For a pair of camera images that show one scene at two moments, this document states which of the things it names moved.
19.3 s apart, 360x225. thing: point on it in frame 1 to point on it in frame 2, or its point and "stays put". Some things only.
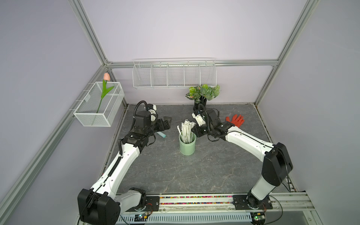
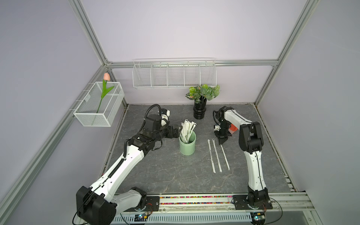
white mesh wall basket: (95, 110) stays put
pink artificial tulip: (107, 78) stays put
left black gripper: (167, 123) to (170, 134)
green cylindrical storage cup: (187, 149) stays put
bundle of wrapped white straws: (186, 131) stays put
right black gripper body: (200, 130) to (223, 131)
